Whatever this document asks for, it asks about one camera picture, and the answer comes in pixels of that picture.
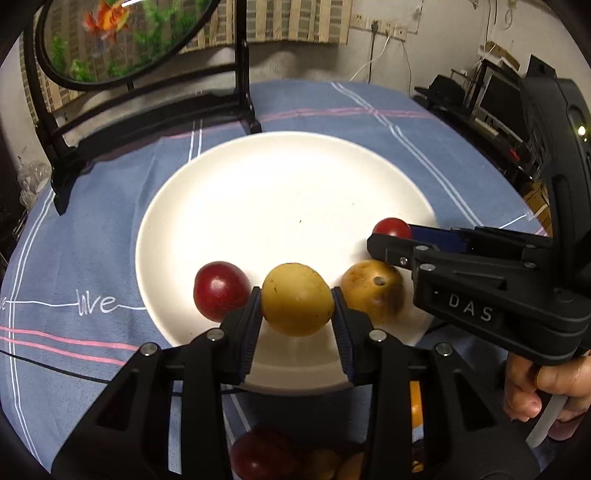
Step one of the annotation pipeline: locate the white tube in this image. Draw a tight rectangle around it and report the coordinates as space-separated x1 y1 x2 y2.
526 394 568 448

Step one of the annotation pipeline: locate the brown spotted yellow fruit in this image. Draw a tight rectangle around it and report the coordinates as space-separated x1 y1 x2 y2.
341 260 404 324

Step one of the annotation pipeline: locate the orange tangerine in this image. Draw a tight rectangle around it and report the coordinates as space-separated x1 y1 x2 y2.
410 382 424 428

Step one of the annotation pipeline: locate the white round plate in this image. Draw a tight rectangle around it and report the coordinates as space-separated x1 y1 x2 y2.
135 131 439 395

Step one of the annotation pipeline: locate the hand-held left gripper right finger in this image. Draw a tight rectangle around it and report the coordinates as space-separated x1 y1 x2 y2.
330 286 541 480

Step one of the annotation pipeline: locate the round goldfish screen black stand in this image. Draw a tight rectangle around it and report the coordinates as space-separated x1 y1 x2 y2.
21 0 263 217

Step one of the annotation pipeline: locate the black monitor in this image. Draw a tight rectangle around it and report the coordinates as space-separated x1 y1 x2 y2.
480 71 523 126

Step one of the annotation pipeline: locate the clear plastic bag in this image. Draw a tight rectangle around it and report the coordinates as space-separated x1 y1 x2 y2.
18 161 52 208

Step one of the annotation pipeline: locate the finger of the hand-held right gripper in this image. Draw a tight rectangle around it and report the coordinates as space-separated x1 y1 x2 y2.
367 232 552 280
409 224 552 254

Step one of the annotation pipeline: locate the blue striped tablecloth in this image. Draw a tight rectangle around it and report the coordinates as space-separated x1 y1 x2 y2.
0 80 555 480

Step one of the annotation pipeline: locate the person's right hand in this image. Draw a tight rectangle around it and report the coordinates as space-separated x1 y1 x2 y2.
503 354 591 423

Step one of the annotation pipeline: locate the brown cardboard box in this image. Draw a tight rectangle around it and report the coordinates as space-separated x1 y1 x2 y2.
522 182 552 232

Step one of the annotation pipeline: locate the red cherry tomato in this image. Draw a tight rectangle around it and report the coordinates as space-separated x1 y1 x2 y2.
372 218 413 241

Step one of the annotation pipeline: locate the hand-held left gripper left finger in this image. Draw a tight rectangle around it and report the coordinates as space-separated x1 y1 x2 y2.
51 286 264 480

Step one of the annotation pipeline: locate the small yellow fruit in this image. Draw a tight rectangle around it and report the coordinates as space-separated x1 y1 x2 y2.
335 452 366 480
302 448 342 480

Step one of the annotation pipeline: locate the white power cable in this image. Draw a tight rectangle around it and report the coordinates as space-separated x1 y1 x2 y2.
348 34 393 84

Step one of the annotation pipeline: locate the striped beige wall cloth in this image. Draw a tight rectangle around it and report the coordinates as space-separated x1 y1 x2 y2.
28 0 354 112

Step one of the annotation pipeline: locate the thin black cable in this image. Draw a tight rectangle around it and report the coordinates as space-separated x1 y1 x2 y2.
0 348 241 393

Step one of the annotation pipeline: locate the yellow passion fruit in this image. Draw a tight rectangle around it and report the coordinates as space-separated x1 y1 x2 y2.
261 262 336 337

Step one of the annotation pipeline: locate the dark red plum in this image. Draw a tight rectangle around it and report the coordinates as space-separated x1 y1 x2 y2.
194 261 252 323
229 428 296 480

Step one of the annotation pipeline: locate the black box device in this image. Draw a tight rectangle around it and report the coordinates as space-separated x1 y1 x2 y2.
429 75 465 105

